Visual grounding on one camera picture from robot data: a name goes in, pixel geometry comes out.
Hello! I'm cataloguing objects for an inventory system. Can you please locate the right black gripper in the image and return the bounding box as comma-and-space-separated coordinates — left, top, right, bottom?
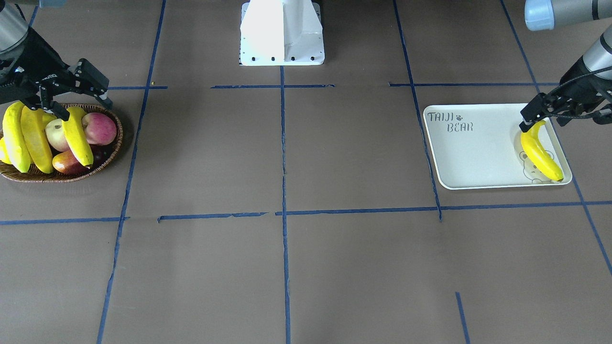
0, 27, 113, 120

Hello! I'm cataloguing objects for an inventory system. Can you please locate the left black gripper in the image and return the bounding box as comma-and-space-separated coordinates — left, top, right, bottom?
519, 57, 612, 133

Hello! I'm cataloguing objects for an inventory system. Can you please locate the yellow banana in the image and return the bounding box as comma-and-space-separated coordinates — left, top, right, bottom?
63, 106, 94, 169
21, 107, 55, 174
2, 101, 32, 173
519, 120, 564, 182

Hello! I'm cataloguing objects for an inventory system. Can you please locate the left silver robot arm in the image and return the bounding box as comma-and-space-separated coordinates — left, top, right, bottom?
520, 0, 612, 133

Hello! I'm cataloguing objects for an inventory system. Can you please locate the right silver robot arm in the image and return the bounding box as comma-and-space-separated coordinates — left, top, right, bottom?
0, 0, 113, 120

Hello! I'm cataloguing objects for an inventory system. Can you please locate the brown wicker basket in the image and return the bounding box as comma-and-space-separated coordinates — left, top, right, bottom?
1, 104, 125, 183

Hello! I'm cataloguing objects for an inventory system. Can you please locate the pale green apple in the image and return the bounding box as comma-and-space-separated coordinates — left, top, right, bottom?
45, 119, 70, 152

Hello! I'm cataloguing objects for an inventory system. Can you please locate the pink red apple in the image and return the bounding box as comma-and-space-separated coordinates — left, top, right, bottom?
81, 112, 117, 146

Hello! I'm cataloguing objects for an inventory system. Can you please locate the red yellow mango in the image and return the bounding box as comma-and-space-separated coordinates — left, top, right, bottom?
52, 150, 90, 175

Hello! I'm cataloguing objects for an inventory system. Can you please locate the white rectangular tray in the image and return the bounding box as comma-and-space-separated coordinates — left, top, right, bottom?
423, 104, 573, 190

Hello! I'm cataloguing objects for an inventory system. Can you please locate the yellow lemon fruit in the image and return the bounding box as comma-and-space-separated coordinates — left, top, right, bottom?
0, 138, 12, 165

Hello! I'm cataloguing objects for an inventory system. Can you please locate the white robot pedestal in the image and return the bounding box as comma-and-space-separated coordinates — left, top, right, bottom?
239, 0, 326, 66

